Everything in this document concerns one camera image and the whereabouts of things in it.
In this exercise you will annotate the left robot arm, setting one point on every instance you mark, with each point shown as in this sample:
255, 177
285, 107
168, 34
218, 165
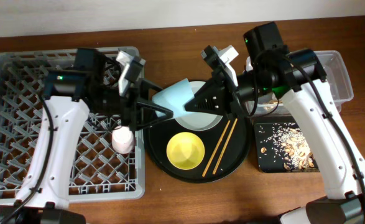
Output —
95, 84

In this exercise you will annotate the wooden chopstick right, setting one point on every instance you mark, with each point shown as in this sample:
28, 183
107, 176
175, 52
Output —
229, 132

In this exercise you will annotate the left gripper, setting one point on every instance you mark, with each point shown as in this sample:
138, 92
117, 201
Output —
132, 109

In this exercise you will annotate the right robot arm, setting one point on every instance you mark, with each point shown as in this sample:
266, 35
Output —
299, 81

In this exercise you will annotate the light grey plate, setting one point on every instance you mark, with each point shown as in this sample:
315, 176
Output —
196, 121

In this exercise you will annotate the black rectangular tray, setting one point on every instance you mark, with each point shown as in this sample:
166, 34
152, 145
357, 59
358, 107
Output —
272, 158

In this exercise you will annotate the food scraps and rice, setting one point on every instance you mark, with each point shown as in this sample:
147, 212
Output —
294, 149

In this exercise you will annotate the wooden chopstick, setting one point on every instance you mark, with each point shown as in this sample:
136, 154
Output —
216, 147
229, 132

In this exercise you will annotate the yellow bowl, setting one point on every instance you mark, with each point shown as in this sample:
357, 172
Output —
185, 151

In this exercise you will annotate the blue cup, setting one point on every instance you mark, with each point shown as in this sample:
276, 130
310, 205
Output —
175, 98

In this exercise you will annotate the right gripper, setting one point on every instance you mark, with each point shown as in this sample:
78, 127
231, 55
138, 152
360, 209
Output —
229, 93

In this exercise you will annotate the wooden chopstick left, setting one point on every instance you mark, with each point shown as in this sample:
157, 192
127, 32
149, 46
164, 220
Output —
216, 147

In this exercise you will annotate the grey dishwasher rack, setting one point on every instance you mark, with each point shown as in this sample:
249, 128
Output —
98, 172

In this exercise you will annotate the clear plastic bin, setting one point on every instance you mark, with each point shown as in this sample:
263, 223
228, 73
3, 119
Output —
337, 76

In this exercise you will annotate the pink cup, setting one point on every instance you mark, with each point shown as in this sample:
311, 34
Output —
123, 140

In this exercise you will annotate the gold snack wrapper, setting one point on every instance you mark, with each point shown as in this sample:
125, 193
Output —
270, 105

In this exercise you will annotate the round black tray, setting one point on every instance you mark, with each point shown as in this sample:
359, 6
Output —
157, 137

